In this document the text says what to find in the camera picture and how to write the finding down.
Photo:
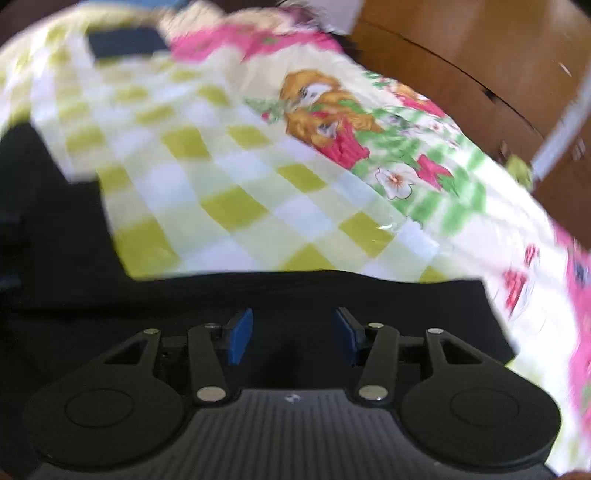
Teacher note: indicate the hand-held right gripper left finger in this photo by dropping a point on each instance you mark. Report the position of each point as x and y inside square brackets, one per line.
[240, 334]

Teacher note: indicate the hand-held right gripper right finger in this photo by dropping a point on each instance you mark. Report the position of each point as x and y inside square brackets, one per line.
[347, 334]

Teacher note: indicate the black pants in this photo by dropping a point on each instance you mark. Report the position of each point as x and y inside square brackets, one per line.
[277, 295]

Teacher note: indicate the printed checkered blanket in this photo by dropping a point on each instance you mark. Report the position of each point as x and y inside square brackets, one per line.
[231, 161]

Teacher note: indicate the green cloth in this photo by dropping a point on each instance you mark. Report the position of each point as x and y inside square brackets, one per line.
[519, 170]

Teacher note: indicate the wooden wardrobe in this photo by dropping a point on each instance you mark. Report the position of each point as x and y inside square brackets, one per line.
[461, 60]

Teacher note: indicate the dark navy folded cloth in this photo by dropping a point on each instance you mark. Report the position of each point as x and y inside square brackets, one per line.
[127, 42]

